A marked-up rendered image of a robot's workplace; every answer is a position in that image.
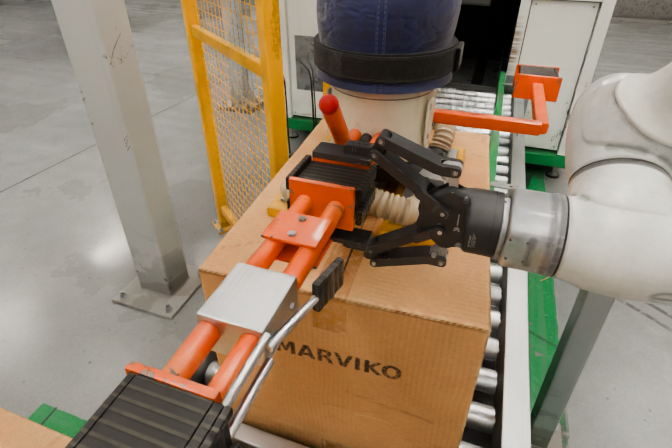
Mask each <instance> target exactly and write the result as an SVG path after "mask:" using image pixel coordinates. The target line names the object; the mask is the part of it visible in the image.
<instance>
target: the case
mask: <svg viewBox="0 0 672 448"><path fill-rule="evenodd" d="M330 134H331V133H330V131H329V132H327V123H326V121H325V119H324V118H323V119H322V120H321V121H320V123H319V124H318V125H317V126H316V127H315V129H314V130H313V131H312V132H311V133H310V135H309V136H308V137H307V138H306V139H305V141H304V142H303V143H302V144H301V145H300V147H299V148H298V149H297V150H296V151H295V153H294V154H293V155H292V156H291V157H290V159H289V160H288V161H287V162H286V163H285V165H284V166H283V167H282V168H281V169H280V171H279V172H278V173H277V174H276V175H275V177H274V178H273V179H272V180H271V181H270V183H269V184H268V185H267V186H266V188H265V189H264V190H263V191H262V192H261V194H260V195H259V196H258V197H257V198H256V200H255V201H254V202H253V203H252V204H251V206H250V207H249V208H248V209H247V210H246V212H245V213H244V214H243V215H242V216H241V218H240V219H239V220H238V221H237V222H236V224H235V225H234V226H233V227H232V228H231V230H230V231H229V232H228V233H227V234H226V236H225V237H224V238H223V239H222V240H221V242H220V243H219V244H218V245H217V246H216V248H215V249H214V250H213V251H212V252H211V254H210V255H209V256H208V257H207V258H206V260H205V261H204V262H203V263H202V264H201V266H200V267H199V274H200V279H201V283H202V288H203V293H204V297H205V302H206V301H207V300H208V299H209V297H210V296H211V295H212V294H213V292H214V291H215V290H216V289H217V287H218V286H219V285H220V284H221V283H222V281H223V280H224V279H225V278H226V276H227V275H228V274H229V273H230V272H231V270H232V269H233V268H234V267H235V265H236V264H237V263H244V264H246V262H247V261H248V260H249V259H250V257H251V256H252V255H253V254H254V252H255V251H256V250H257V249H258V247H259V246H260V245H261V243H262V242H263V241H264V240H265V238H262V237H261V234H262V233H263V231H264V230H265V229H266V228H267V226H268V225H269V224H270V223H271V222H272V220H273V219H274V218H275V217H271V216H268V213H267V207H268V206H269V205H270V203H271V202H272V201H273V200H274V199H275V198H276V196H277V195H278V194H279V193H280V185H281V182H282V181H283V179H284V178H285V177H286V176H287V175H288V174H289V173H290V172H291V171H292V170H293V169H294V167H295V166H296V165H297V164H298V163H299V162H300V161H301V160H302V159H303V157H304V156H305V155H306V154H309V155H311V153H312V151H313V150H314V149H315V148H316V147H317V146H318V144H319V143H320V142H322V141H325V140H326V139H327V138H328V137H329V136H330ZM451 144H452V146H455V147H462V148H465V156H464V160H463V163H464V165H463V169H462V174H461V176H460V179H459V183H460V184H461V185H462V186H464V187H467V188H482V189H489V190H490V168H489V135H487V134H478V133H469V132H460V131H455V137H454V139H453V143H451ZM448 252H449V253H448V258H447V262H446V266H445V267H438V266H433V265H428V264H420V265H403V266H386V267H372V266H371V265H370V259H367V258H365V257H364V251H360V250H355V249H351V248H346V247H344V246H343V244H341V243H337V242H332V243H331V245H330V247H329V248H328V250H327V252H326V254H325V255H324V257H323V259H322V261H321V262H320V264H319V266H318V268H317V269H311V271H310V272H309V274H308V276H307V277H306V279H305V281H304V283H303V284H302V286H301V288H300V289H299V291H298V306H299V308H300V307H301V306H302V305H303V304H304V303H305V302H306V301H307V300H308V299H309V298H310V297H311V296H312V283H313V282H314V281H315V280H316V279H317V278H318V277H319V276H320V274H321V273H322V272H323V271H324V270H325V269H326V268H327V267H328V266H329V265H330V264H331V263H332V262H333V261H334V260H335V259H336V258H337V257H340V258H343V259H344V271H345V272H344V279H343V285H342V287H341V288H340V289H339V290H338V291H337V292H336V294H335V295H334V296H333V297H332V298H331V299H330V300H329V302H328V303H327V304H326V305H325V306H324V307H323V309H322V310H321V311H320V312H316V311H314V310H313V308H312V309H311V310H310V311H309V312H308V313H307V314H306V316H305V317H304V318H303V319H302V320H301V321H300V322H299V323H298V324H297V325H296V326H295V328H294V329H293V330H292V331H291V332H290V333H289V334H288V335H287V336H286V337H285V338H284V340H283V341H282V342H281V343H280V345H279V346H278V348H277V350H276V352H275V354H274V355H273V357H272V359H273V360H274V364H273V366H272V368H271V370H270V372H269V373H268V375H267V377H266V379H265V381H264V383H263V384H262V386H261V388H260V390H259V392H258V394H257V395H256V397H255V399H254V401H253V403H252V404H251V406H250V408H249V410H248V412H247V414H246V415H245V417H244V419H243V421H242V423H243V424H246V425H249V426H252V427H254V428H257V429H260V430H263V431H265V432H268V433H271V434H274V435H276V436H279V437H282V438H285V439H287V440H290V441H293V442H295V443H298V444H301V445H304V446H306V447H309V448H459V446H460V442H461V439H462V435H463V431H464V428H465V424H466V420H467V417H468V413H469V409H470V405H471V402H472V398H473V394H474V391H475V387H476V383H477V380H478V376H479V372H480V369H481V365H482V361H483V358H484V354H485V350H486V347H487V343H488V339H489V336H490V332H491V277H490V257H486V256H481V255H476V254H471V253H467V252H463V251H462V250H461V249H460V248H457V247H450V248H448Z"/></svg>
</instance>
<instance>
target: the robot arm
mask: <svg viewBox="0 0 672 448"><path fill-rule="evenodd" d="M312 156H313V157H314V158H320V159H326V160H332V161H338V162H344V163H351V164H357V165H363V166H370V165H371V163H372V161H374V162H375V163H377V164H378V165H379V166H380V167H382V168H383V169H384V170H385V171H387V172H388V173H389V174H390V175H392V176H393V177H394V178H395V179H397V180H398V181H399V182H400V183H402V184H403V185H404V186H405V187H407V188H408V189H409V190H410V191H412V192H413V193H414V195H415V197H416V198H417V199H418V200H420V202H419V206H418V211H419V215H418V218H417V221H416V222H414V223H413V224H411V225H408V226H405V227H402V228H399V229H396V230H393V231H390V232H387V233H384V234H381V235H378V236H375V237H372V231H369V230H364V229H359V228H354V229H353V231H348V230H343V229H338V228H335V230H334V232H333V233H332V235H331V237H330V238H329V239H332V242H337V243H341V244H343V246H344V247H346V248H351V249H355V250H360V251H364V257H365V258H367V259H370V265H371V266H372V267H386V266H403V265H420V264H428V265H433V266H438V267H445V266H446V262H447V258H448V253H449V252H448V248H450V247H457V248H460V249H461V250H462V251H463V252H467V253H471V254H476V255H481V256H486V257H491V258H493V257H494V254H495V253H498V263H499V264H500V265H501V266H503V267H508V268H512V269H517V270H522V271H527V272H531V273H536V274H538V275H541V276H550V277H554V278H557V279H560V280H563V281H565V282H568V283H570V284H572V285H573V286H575V287H577V288H580V289H583V290H586V291H589V292H593V293H596V294H600V295H605V296H609V297H613V298H618V299H624V300H630V301H636V302H643V303H654V304H663V305H672V62H671V63H669V64H668V65H666V66H665V67H663V68H662V69H660V70H658V71H656V72H654V73H651V74H646V73H614V74H610V75H606V76H604V77H602V78H600V79H598V80H596V81H595V82H593V83H592V84H591V85H589V86H588V87H587V88H586V89H585V90H584V91H583V93H582V94H581V95H580V97H579V98H578V100H577V101H576V103H575V105H574V107H573V110H572V112H571V115H570V118H569V122H568V128H567V135H566V145H565V171H566V176H567V185H568V188H567V195H561V194H558V193H553V194H552V193H546V192H540V191H534V190H528V189H521V188H514V189H512V190H511V192H510V195H509V198H505V192H501V191H495V190H489V189H482V188H467V187H464V186H462V185H461V184H460V183H459V179H460V176H461V174H462V169H463V165H464V163H463V161H462V160H461V159H456V158H449V157H443V156H441V155H439V154H437V153H435V152H433V151H431V150H429V149H427V148H425V147H423V146H421V145H419V144H417V143H415V142H413V141H411V140H409V139H407V138H405V137H403V136H401V135H399V134H397V133H395V132H393V131H391V130H389V129H383V130H382V131H381V132H380V134H379V135H378V137H377V139H376V141H375V142H374V143H367V142H361V141H360V142H359V141H354V140H350V141H347V142H346V143H345V145H341V144H334V143H328V142H320V143H319V144H318V146H317V147H316V148H315V149H314V150H313V151H312ZM400 157H401V158H403V159H405V160H407V161H409V162H411V163H413V164H415V165H417V166H419V167H421V168H423V169H425V170H427V171H429V172H431V173H433V174H436V175H439V176H441V178H442V179H443V180H444V181H447V182H448V183H445V184H443V185H441V186H438V185H437V184H436V183H434V182H433V181H432V180H431V179H429V178H428V177H424V176H422V175H421V174H420V173H419V172H417V171H416V170H415V169H414V168H412V167H411V166H410V165H409V164H408V163H406V162H405V161H404V160H403V159H401V158H400ZM371 237H372V238H371ZM430 239H431V240H432V241H433V242H435V244H434V245H432V246H431V245H422V246H409V247H400V246H403V245H407V244H410V243H413V242H414V243H416V244H417V243H420V242H423V241H427V240H430Z"/></svg>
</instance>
